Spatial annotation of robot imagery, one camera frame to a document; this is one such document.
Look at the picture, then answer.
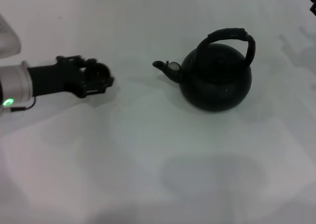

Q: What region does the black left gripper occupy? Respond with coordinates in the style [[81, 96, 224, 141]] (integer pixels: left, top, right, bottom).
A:
[[27, 55, 115, 99]]

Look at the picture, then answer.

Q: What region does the small black teacup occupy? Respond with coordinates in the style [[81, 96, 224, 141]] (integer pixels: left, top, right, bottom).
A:
[[88, 62, 112, 84]]

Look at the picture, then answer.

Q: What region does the black round teapot with handle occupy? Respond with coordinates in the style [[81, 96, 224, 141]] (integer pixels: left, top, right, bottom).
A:
[[152, 28, 256, 112]]

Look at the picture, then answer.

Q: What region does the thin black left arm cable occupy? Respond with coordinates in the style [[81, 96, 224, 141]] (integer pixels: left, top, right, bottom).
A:
[[10, 96, 37, 111]]

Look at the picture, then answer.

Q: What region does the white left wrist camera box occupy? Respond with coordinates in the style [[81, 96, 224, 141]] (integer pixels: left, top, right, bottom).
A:
[[0, 13, 22, 56]]

